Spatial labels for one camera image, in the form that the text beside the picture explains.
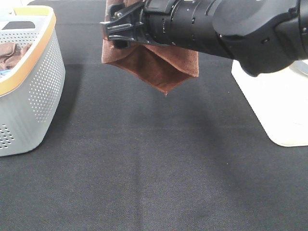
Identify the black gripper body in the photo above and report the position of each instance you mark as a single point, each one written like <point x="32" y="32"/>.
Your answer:
<point x="126" y="25"/>

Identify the blue towel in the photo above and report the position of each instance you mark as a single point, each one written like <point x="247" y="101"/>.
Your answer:
<point x="5" y="74"/>

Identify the white lidded storage box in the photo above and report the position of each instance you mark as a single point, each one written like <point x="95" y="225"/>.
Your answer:
<point x="280" y="102"/>

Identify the brown towel with white tag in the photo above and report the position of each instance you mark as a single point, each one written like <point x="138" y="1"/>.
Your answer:
<point x="164" y="68"/>

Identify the grey basket with yellow rim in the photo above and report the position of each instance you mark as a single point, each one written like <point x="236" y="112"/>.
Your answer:
<point x="30" y="92"/>

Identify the black table cloth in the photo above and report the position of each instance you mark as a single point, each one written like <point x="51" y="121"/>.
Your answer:
<point x="121" y="156"/>

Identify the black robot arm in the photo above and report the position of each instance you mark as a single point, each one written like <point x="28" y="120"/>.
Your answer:
<point x="264" y="36"/>

